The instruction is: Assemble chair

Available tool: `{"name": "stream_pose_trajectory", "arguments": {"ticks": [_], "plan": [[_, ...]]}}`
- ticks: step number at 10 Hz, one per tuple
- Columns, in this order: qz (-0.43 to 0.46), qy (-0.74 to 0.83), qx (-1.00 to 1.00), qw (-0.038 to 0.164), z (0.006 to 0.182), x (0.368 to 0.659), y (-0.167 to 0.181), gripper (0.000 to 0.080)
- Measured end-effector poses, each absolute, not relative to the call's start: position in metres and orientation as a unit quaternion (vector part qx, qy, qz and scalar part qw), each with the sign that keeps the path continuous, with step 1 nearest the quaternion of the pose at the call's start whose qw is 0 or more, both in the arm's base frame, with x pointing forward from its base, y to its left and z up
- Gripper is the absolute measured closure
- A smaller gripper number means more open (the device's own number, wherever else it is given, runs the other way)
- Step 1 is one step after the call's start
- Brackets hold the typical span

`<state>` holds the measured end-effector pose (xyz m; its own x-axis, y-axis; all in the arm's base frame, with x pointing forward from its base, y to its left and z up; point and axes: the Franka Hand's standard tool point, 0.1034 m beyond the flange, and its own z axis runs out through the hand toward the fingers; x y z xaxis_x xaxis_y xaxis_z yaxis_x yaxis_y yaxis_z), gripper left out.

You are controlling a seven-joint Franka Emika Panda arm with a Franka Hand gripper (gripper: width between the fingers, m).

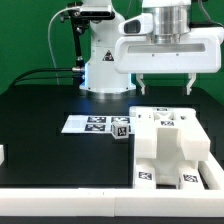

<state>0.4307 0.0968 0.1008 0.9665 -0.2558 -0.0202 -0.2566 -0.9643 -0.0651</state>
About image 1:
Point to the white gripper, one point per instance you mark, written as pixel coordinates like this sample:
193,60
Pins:
198,51

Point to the white L-shaped wall fence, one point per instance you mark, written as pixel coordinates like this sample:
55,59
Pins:
121,202

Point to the white marker cube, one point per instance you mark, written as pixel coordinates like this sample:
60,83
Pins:
120,130

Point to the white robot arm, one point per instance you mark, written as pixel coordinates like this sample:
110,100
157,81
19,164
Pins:
161,40

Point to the white chair seat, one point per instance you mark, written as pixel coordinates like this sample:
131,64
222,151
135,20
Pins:
162,148

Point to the white chair back frame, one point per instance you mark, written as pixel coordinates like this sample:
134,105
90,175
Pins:
194,141

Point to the white piece at left edge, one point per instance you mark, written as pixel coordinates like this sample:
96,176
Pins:
1,154

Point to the white marker base plate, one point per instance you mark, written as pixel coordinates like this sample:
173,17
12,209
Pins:
94,124

